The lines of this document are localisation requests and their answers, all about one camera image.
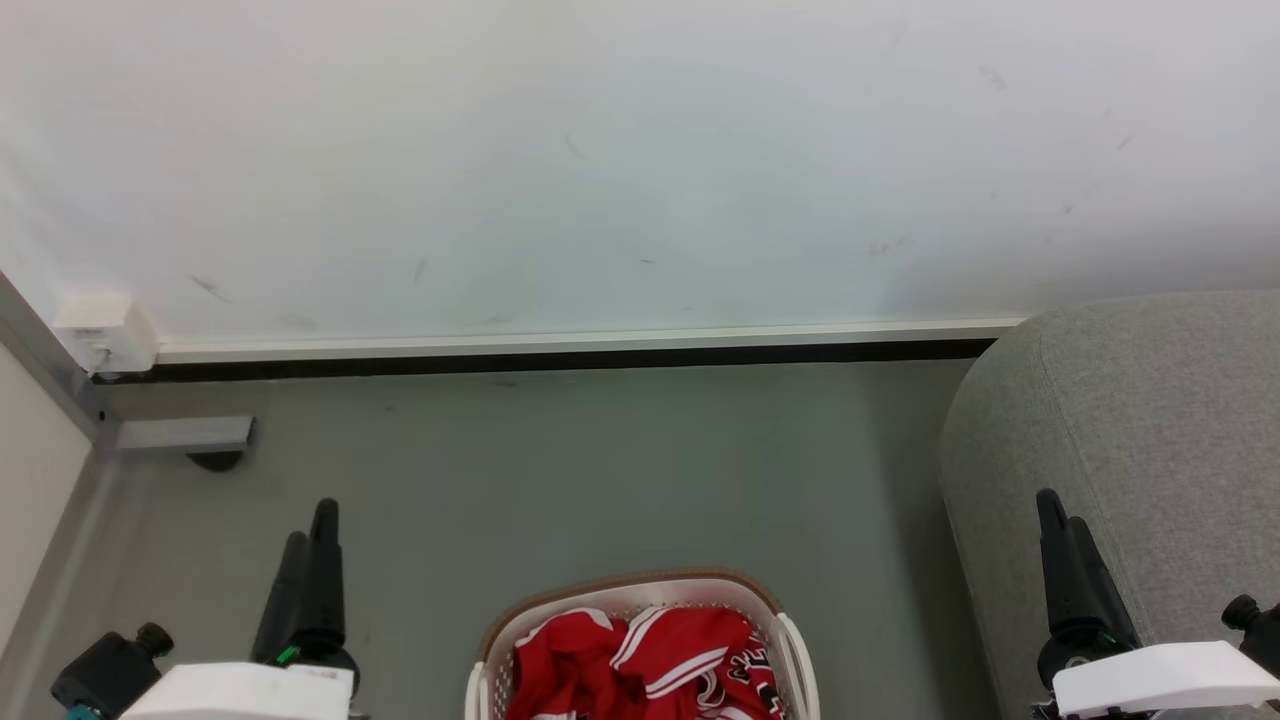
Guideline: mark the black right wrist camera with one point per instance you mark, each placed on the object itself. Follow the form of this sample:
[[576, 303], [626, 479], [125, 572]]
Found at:
[[1256, 625]]

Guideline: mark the red jersey with white stripes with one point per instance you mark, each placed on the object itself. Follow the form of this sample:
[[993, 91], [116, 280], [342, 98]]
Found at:
[[700, 665]]

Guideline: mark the white plastic laundry basket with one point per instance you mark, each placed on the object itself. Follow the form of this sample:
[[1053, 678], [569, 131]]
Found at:
[[640, 598]]

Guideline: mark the white wall junction box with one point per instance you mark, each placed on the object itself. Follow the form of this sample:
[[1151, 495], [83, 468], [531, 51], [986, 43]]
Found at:
[[105, 330]]

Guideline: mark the grey metal framed partition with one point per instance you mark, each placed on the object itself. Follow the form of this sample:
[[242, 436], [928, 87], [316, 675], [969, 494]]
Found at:
[[40, 480]]

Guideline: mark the grey metal partition foot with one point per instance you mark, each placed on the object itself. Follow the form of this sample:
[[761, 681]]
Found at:
[[185, 435]]

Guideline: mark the grey fabric sofa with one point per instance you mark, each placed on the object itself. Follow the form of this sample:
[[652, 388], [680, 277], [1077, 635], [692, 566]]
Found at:
[[1150, 450]]

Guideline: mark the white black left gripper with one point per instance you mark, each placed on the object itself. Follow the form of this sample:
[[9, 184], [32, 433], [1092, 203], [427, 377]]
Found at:
[[240, 692]]

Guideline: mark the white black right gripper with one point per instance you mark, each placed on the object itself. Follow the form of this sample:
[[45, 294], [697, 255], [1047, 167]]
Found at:
[[1160, 678]]

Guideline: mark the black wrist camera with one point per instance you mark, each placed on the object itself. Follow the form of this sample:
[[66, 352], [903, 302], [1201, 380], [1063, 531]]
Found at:
[[1256, 625], [108, 672]]

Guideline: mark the white wall baseboard strip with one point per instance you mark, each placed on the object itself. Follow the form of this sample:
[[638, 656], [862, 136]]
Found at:
[[600, 343]]

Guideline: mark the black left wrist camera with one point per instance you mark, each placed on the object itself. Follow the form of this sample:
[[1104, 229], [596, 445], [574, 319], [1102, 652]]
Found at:
[[108, 672]]

